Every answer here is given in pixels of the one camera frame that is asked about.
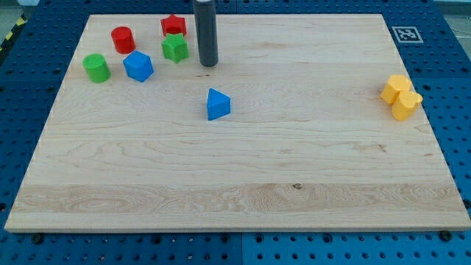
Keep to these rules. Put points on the red star block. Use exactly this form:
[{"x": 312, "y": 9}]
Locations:
[{"x": 173, "y": 24}]

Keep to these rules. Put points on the blue cube block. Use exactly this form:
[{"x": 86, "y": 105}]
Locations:
[{"x": 138, "y": 66}]

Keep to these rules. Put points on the yellow heart block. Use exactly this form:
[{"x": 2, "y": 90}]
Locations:
[{"x": 405, "y": 105}]

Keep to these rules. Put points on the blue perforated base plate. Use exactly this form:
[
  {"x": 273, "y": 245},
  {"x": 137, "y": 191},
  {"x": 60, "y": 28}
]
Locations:
[{"x": 36, "y": 64}]

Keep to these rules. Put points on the light wooden board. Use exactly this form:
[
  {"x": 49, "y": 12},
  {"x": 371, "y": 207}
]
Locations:
[{"x": 309, "y": 144}]

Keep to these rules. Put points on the red cylinder block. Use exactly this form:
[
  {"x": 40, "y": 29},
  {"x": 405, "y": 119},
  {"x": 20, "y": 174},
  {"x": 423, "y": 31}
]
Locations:
[{"x": 123, "y": 40}]

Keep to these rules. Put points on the green star block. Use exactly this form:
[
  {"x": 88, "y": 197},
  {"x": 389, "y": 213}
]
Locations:
[{"x": 175, "y": 47}]

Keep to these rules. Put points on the blue triangle block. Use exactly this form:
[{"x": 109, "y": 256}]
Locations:
[{"x": 218, "y": 104}]

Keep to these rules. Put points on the yellow pentagon block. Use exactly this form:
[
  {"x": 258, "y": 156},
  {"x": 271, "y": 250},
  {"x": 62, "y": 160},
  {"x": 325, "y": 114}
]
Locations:
[{"x": 394, "y": 85}]

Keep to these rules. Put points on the white fiducial marker tag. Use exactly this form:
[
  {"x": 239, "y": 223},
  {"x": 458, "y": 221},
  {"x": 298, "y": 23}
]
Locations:
[{"x": 407, "y": 34}]

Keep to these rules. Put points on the green cylinder block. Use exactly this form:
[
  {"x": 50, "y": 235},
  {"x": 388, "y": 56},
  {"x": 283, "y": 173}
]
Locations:
[{"x": 96, "y": 68}]

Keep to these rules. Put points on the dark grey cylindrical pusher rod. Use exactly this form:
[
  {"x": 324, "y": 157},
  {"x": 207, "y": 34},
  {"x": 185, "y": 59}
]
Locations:
[{"x": 206, "y": 32}]

